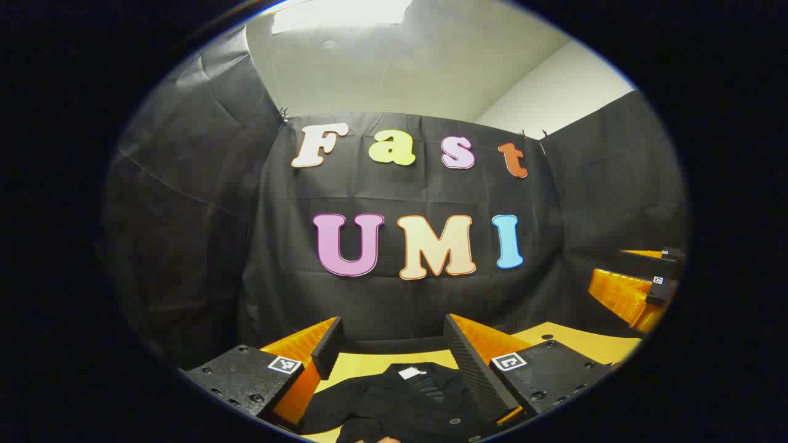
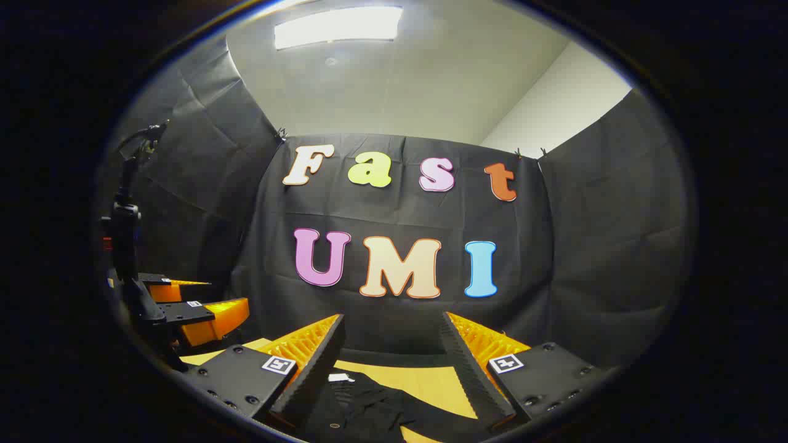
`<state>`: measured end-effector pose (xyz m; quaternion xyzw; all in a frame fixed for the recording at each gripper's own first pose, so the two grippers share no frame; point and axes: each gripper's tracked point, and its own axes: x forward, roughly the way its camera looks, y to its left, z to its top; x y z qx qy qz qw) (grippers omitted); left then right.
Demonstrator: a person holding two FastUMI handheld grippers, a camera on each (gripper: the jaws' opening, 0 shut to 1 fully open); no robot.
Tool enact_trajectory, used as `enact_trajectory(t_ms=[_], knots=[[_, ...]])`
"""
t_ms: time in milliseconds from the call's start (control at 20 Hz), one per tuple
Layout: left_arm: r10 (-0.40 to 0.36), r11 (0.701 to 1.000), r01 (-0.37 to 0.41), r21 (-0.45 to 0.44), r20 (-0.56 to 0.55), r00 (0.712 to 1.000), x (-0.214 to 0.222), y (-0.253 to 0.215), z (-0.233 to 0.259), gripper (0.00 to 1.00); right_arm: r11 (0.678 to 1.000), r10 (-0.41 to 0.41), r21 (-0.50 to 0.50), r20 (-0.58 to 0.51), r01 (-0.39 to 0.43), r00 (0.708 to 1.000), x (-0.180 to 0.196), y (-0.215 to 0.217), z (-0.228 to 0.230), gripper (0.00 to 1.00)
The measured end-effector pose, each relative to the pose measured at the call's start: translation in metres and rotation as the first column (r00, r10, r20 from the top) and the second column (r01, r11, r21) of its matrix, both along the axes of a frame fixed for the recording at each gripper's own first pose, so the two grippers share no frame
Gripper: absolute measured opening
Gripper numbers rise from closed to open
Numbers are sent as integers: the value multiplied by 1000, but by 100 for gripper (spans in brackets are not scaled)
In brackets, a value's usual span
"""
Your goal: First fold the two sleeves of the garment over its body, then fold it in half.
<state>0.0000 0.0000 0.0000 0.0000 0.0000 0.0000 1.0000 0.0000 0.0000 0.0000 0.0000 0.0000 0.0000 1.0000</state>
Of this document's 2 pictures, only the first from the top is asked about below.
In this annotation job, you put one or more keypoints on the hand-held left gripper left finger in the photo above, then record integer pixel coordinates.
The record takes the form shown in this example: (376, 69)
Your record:
(330, 347)

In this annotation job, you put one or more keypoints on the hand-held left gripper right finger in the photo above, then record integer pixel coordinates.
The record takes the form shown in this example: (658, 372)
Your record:
(468, 363)

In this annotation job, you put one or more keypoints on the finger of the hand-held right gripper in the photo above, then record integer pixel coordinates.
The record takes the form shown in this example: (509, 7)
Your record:
(622, 295)
(646, 263)

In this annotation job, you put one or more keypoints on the black buttoned shirt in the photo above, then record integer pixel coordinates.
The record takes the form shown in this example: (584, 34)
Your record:
(394, 400)

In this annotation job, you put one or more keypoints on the black backdrop cloth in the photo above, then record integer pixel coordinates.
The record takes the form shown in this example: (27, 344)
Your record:
(381, 295)

